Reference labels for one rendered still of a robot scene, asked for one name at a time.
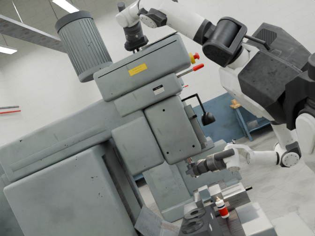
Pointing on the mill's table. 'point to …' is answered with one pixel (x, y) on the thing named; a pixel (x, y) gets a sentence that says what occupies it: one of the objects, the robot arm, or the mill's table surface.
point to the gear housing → (148, 94)
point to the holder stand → (200, 223)
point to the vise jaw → (214, 191)
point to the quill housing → (172, 129)
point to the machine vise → (238, 196)
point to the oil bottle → (221, 208)
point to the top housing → (143, 68)
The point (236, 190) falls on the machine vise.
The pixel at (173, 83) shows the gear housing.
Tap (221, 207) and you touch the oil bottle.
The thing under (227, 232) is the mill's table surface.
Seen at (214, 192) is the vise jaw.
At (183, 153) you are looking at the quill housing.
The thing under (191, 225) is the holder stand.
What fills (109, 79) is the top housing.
